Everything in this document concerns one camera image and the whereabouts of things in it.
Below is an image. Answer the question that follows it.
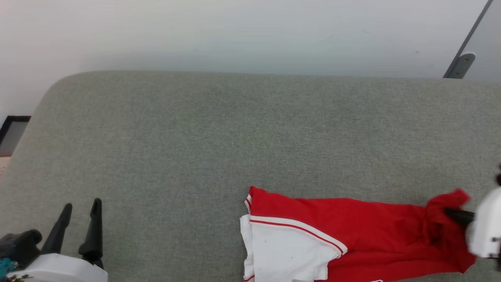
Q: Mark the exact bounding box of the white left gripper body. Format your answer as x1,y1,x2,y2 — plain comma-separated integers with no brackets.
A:
7,253,108,282

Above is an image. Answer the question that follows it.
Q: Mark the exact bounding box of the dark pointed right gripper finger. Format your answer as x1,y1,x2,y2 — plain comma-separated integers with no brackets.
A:
443,207,476,227

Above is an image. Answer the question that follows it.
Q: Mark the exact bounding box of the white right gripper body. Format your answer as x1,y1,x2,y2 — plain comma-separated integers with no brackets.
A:
465,186,501,259

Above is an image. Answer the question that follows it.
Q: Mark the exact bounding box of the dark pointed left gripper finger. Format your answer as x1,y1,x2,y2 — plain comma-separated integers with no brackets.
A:
41,202,73,255
78,198,105,269

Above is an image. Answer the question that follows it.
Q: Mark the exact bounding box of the red and white jersey shirt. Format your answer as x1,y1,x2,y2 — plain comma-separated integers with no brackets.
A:
239,186,478,282

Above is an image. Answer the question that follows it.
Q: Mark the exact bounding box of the black framed floor panel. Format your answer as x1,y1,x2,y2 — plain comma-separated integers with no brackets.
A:
0,115,32,158

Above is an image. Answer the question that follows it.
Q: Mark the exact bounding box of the grey fabric sofa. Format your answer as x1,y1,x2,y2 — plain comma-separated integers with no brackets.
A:
0,70,501,282

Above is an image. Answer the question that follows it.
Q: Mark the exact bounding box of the grey metal door bracket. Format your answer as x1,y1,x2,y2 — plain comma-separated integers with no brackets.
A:
448,52,476,79

